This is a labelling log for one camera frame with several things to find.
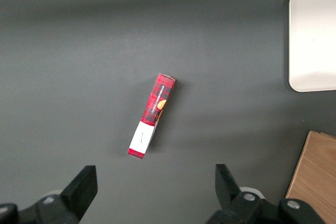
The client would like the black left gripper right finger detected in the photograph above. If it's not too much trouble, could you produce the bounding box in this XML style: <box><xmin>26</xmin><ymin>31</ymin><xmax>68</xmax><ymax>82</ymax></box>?
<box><xmin>206</xmin><ymin>164</ymin><xmax>325</xmax><ymax>224</ymax></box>

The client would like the wooden board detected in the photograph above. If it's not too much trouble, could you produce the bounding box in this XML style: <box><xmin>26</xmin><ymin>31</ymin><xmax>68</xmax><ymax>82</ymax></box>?
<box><xmin>285</xmin><ymin>130</ymin><xmax>336</xmax><ymax>224</ymax></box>

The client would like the white plastic tray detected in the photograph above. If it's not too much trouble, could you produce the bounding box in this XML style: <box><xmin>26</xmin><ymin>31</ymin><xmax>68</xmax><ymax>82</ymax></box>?
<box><xmin>288</xmin><ymin>0</ymin><xmax>336</xmax><ymax>93</ymax></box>

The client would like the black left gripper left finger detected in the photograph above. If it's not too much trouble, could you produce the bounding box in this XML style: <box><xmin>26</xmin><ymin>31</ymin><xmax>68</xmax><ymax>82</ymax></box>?
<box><xmin>0</xmin><ymin>165</ymin><xmax>98</xmax><ymax>224</ymax></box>

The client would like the red plaid shortbread box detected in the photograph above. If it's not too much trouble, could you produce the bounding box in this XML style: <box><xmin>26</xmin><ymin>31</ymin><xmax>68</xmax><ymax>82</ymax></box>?
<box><xmin>127</xmin><ymin>73</ymin><xmax>176</xmax><ymax>161</ymax></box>

